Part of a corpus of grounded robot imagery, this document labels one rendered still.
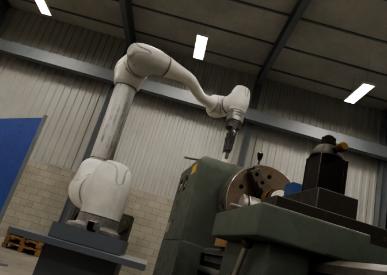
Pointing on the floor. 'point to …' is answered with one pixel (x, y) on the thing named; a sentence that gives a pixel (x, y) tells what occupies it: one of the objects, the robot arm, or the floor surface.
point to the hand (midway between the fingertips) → (224, 159)
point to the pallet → (22, 244)
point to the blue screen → (15, 154)
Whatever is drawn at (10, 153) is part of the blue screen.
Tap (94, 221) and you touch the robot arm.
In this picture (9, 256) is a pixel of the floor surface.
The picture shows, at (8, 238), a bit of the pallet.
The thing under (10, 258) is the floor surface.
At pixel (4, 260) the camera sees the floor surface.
